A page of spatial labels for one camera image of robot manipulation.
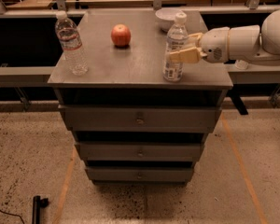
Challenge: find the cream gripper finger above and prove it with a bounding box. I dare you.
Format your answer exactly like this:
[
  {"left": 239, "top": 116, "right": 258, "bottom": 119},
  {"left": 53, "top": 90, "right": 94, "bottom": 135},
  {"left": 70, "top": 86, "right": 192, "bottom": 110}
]
[
  {"left": 188, "top": 33, "right": 203, "bottom": 48},
  {"left": 166, "top": 47, "right": 207, "bottom": 63}
]

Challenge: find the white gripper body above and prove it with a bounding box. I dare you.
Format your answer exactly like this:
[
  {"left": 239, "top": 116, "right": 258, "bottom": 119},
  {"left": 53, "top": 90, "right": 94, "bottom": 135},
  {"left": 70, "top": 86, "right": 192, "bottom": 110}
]
[{"left": 199, "top": 27, "right": 230, "bottom": 63}]

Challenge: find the blue label plastic bottle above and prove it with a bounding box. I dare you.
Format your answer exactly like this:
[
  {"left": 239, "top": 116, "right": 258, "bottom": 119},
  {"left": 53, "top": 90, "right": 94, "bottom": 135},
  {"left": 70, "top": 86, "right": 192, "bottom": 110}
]
[{"left": 162, "top": 12, "right": 188, "bottom": 82}]

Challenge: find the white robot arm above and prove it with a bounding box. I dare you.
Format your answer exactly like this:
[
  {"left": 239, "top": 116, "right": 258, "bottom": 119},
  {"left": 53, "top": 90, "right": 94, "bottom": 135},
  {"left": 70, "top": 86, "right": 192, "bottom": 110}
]
[{"left": 165, "top": 10, "right": 280, "bottom": 65}]

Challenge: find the small sanitizer bottle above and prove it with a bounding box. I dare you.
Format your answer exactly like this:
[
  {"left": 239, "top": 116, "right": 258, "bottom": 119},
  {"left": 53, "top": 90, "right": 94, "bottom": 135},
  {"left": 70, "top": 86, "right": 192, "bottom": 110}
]
[{"left": 235, "top": 60, "right": 248, "bottom": 70}]

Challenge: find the red label water bottle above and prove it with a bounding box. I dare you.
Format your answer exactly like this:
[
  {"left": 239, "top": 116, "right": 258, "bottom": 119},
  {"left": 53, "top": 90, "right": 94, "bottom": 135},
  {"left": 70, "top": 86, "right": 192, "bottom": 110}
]
[{"left": 55, "top": 10, "right": 89, "bottom": 76}]

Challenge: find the white bowl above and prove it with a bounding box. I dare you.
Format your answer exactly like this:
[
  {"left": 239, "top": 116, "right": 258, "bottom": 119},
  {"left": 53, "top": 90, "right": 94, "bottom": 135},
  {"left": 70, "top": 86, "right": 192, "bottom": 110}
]
[{"left": 155, "top": 8, "right": 182, "bottom": 33}]

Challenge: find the grey metal railing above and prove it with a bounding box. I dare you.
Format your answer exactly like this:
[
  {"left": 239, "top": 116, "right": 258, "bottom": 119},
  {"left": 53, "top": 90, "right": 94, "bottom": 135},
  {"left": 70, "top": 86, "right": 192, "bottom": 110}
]
[{"left": 0, "top": 0, "right": 280, "bottom": 87}]

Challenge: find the red apple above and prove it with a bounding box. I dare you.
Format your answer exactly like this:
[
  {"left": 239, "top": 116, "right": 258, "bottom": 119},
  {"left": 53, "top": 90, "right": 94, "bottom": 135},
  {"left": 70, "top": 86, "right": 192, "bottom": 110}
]
[{"left": 111, "top": 24, "right": 132, "bottom": 47}]

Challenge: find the grey drawer cabinet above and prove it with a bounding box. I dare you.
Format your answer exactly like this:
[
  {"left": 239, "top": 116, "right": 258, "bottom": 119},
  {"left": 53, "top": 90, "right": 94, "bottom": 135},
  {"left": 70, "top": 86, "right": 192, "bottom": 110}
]
[{"left": 49, "top": 9, "right": 232, "bottom": 171}]

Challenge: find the top grey drawer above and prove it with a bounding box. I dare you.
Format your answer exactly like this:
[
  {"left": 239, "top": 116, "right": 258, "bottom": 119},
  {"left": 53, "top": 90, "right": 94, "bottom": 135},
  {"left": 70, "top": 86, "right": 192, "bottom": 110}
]
[{"left": 59, "top": 105, "right": 221, "bottom": 133}]

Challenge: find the grey drawer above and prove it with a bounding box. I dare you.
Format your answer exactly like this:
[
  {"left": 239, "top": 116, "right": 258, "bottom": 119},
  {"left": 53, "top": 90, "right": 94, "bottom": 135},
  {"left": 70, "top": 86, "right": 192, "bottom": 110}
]
[
  {"left": 59, "top": 105, "right": 221, "bottom": 133},
  {"left": 86, "top": 167, "right": 193, "bottom": 183},
  {"left": 76, "top": 143, "right": 201, "bottom": 161}
]

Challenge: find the middle grey drawer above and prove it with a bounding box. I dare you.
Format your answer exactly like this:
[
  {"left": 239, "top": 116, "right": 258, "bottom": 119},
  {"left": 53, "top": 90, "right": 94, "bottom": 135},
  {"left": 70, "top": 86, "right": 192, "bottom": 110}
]
[{"left": 76, "top": 143, "right": 201, "bottom": 161}]

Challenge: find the bottom grey drawer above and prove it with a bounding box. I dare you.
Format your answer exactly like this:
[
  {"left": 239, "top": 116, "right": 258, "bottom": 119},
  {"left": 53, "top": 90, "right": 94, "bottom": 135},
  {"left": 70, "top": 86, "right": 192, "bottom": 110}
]
[{"left": 86, "top": 167, "right": 193, "bottom": 183}]

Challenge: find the black floor device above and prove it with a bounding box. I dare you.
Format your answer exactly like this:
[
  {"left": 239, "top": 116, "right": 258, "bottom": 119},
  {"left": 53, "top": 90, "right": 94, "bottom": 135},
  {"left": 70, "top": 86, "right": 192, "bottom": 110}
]
[{"left": 32, "top": 195, "right": 49, "bottom": 224}]

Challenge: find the black floor cable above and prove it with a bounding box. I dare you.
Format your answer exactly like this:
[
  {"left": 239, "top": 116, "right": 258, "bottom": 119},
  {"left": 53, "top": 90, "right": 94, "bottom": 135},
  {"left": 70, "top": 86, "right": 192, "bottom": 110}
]
[{"left": 0, "top": 198, "right": 26, "bottom": 224}]

